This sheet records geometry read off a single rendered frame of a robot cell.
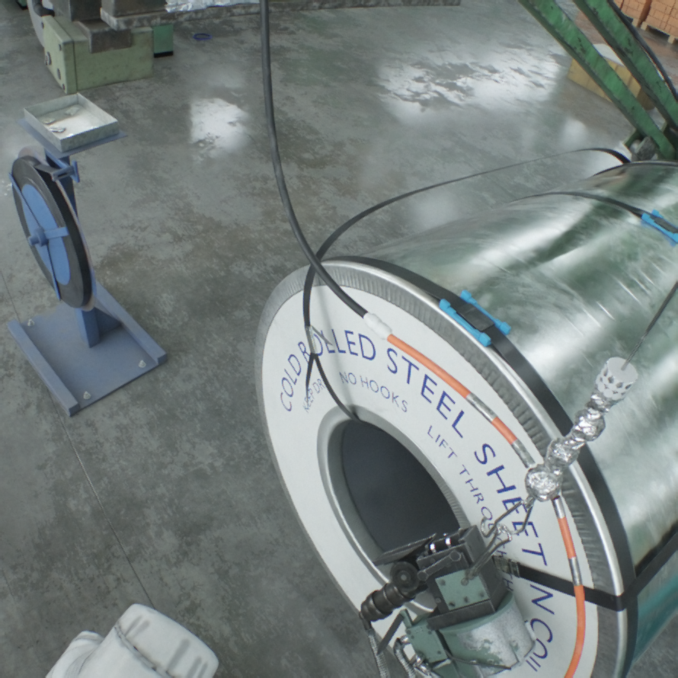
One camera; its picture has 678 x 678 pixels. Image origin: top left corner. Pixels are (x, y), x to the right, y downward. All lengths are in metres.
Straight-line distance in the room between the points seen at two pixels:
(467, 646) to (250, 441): 1.52
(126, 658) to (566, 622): 0.75
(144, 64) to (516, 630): 1.32
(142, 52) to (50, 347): 1.72
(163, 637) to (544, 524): 0.62
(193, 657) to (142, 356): 2.13
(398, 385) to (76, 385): 1.75
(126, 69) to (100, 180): 2.55
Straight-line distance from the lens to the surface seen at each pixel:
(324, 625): 2.09
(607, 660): 1.12
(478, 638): 1.07
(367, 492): 1.64
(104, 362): 2.68
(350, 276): 1.12
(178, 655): 0.64
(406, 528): 1.68
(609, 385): 0.63
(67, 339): 2.82
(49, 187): 2.11
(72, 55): 1.32
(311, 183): 3.86
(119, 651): 0.65
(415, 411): 1.11
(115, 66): 1.36
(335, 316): 1.21
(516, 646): 1.08
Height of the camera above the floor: 1.98
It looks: 44 degrees down
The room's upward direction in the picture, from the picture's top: 11 degrees clockwise
